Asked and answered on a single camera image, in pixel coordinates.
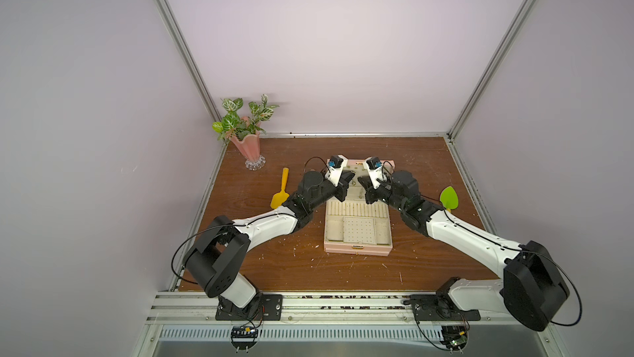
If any pink jewelry box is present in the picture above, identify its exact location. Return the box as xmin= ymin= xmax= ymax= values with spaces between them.
xmin=324 ymin=160 xmax=393 ymax=256

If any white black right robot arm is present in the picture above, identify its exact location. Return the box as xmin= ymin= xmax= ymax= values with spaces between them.
xmin=358 ymin=170 xmax=578 ymax=332

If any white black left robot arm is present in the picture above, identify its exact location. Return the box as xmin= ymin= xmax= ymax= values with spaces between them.
xmin=183 ymin=170 xmax=354 ymax=309

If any yellow plastic garden shovel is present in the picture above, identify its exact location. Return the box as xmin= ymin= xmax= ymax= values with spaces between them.
xmin=270 ymin=167 xmax=289 ymax=209

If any plant in pink vase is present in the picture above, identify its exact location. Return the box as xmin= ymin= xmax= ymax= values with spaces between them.
xmin=212 ymin=94 xmax=278 ymax=170

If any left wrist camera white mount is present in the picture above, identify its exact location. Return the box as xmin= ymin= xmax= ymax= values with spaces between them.
xmin=325 ymin=155 xmax=348 ymax=186

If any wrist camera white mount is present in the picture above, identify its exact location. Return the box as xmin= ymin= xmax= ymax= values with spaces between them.
xmin=325 ymin=155 xmax=348 ymax=186
xmin=363 ymin=157 xmax=388 ymax=190

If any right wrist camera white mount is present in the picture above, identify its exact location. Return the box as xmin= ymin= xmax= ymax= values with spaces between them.
xmin=363 ymin=157 xmax=388 ymax=190

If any green trowel yellow handle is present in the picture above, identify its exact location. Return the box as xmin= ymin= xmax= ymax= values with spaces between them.
xmin=439 ymin=186 xmax=459 ymax=212

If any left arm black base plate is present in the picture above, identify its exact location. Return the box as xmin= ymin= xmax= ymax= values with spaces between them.
xmin=216 ymin=291 xmax=283 ymax=321

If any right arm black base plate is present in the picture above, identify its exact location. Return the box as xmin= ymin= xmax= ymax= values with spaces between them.
xmin=402 ymin=277 xmax=481 ymax=322

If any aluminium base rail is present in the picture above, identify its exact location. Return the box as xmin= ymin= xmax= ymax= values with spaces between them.
xmin=132 ymin=291 xmax=569 ymax=356

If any left circuit board with wires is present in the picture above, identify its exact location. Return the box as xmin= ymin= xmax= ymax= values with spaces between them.
xmin=229 ymin=326 xmax=259 ymax=353

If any circuit board with wires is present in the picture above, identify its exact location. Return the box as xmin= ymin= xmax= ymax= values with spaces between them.
xmin=229 ymin=326 xmax=259 ymax=353
xmin=415 ymin=321 xmax=470 ymax=354

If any right circuit board with wires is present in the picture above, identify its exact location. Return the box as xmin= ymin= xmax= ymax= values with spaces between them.
xmin=415 ymin=321 xmax=470 ymax=354

